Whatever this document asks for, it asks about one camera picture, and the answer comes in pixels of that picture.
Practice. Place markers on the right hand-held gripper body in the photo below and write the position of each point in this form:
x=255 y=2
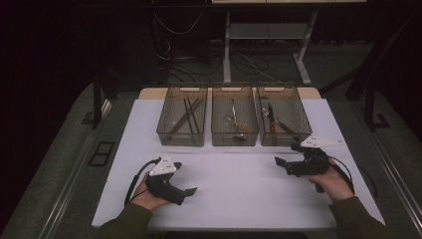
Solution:
x=312 y=164

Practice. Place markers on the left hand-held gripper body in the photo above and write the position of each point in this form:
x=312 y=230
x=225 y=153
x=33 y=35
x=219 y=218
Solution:
x=162 y=187

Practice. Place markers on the smoky transparent plastic bin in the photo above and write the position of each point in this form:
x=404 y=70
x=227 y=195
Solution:
x=172 y=132
x=298 y=122
x=219 y=132

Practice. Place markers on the brown wooden chopstick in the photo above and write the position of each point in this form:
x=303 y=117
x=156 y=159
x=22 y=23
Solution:
x=184 y=118
x=187 y=116

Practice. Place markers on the translucent silicone spoon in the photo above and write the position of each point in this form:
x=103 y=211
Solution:
x=244 y=127

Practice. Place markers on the person's left hand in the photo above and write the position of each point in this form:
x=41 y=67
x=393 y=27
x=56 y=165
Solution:
x=144 y=197

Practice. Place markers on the person's right hand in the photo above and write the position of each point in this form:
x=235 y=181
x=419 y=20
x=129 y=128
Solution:
x=335 y=186

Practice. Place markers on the black metal stand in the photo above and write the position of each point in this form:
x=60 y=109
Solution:
x=370 y=106
x=97 y=106

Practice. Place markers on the black diagonal stand bar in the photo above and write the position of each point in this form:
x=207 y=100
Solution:
x=375 y=63

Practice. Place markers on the black rectangular floor frame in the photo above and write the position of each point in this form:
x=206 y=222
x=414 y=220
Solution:
x=92 y=162

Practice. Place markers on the metal floor rail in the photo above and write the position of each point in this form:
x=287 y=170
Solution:
x=71 y=179
x=398 y=176

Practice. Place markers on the white metal desk frame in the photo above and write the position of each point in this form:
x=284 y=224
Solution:
x=227 y=49

